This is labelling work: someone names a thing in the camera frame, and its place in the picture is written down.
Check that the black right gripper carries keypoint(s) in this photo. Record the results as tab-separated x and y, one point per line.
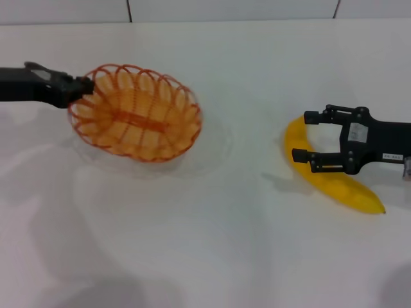
379	141

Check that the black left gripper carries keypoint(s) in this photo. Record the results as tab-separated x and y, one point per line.
29	86

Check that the yellow banana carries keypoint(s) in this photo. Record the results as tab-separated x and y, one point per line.
337	187

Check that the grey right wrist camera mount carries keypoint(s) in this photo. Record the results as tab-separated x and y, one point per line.
407	168

